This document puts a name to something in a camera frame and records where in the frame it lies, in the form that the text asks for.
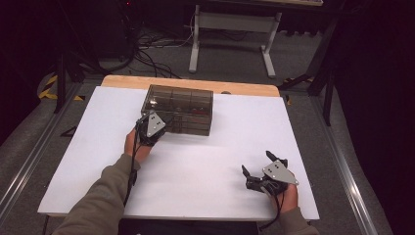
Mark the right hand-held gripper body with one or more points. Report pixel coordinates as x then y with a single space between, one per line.
277 174

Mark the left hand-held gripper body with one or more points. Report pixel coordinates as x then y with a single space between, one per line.
155 125

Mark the smoky transparent drawer box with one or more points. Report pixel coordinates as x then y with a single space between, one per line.
189 107

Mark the person's right hand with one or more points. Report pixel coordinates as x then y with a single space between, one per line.
288 199

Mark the person's left hand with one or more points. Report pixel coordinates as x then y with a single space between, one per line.
138 151

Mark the wooden table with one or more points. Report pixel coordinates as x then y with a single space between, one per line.
195 85

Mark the white board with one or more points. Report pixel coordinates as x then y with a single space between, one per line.
202 182

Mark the black metal stand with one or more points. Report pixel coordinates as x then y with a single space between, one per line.
60 81
328 91

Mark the yellow black hazard tape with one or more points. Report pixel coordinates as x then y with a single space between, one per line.
47 89

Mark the dark curtain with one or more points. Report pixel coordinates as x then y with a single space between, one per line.
378 98
19 49

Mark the metal floor rail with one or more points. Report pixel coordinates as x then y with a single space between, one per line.
29 153
345 169

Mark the white desk frame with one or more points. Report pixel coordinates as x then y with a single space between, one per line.
235 23

